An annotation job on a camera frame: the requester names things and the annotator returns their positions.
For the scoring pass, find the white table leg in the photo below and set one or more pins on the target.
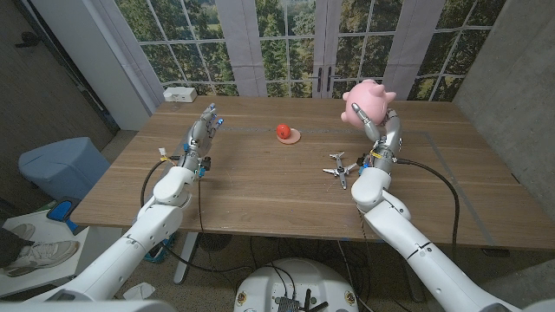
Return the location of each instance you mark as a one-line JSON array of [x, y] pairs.
[[185, 260]]

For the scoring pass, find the black round ribbed disc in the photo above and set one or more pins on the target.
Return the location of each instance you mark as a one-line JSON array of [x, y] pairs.
[[213, 242]]

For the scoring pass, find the pink plastic piggy bank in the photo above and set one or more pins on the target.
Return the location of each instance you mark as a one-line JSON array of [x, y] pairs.
[[368, 100]]

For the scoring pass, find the red apple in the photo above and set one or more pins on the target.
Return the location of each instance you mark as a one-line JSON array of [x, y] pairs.
[[283, 131]]

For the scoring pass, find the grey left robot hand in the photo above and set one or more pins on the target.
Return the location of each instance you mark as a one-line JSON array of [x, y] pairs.
[[200, 141]]

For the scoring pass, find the crumpled white paper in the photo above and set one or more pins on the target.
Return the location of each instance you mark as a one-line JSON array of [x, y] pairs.
[[139, 291]]

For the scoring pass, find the white floor platform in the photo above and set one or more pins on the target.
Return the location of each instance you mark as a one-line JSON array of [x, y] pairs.
[[43, 284]]

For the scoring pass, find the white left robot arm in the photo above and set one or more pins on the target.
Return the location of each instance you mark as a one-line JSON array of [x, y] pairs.
[[130, 255]]

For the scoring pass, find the blue-grey bin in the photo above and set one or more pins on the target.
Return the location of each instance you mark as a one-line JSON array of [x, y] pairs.
[[60, 167]]

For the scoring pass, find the dark trouser leg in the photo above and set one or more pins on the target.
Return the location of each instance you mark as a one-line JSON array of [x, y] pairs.
[[9, 247]]

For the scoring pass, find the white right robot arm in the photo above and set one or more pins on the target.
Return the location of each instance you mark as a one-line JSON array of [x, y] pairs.
[[403, 234]]

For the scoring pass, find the printed window backdrop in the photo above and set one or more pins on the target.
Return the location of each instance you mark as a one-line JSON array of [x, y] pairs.
[[277, 52]]

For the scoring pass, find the grey toy airplane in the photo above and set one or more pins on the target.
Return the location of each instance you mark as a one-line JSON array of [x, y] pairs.
[[341, 170]]

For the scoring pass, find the round white robot base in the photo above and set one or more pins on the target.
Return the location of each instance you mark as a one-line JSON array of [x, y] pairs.
[[299, 277]]

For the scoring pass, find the white plastic box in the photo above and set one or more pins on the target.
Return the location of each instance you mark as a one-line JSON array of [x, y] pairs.
[[180, 94]]

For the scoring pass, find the white sneaker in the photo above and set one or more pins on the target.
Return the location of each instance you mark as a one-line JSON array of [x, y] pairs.
[[41, 255], [21, 232]]

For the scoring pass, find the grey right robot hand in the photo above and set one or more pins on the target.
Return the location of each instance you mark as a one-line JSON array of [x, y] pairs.
[[389, 147]]

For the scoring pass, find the blue black floor pedal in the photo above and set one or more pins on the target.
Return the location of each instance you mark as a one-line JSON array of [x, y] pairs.
[[60, 211]]

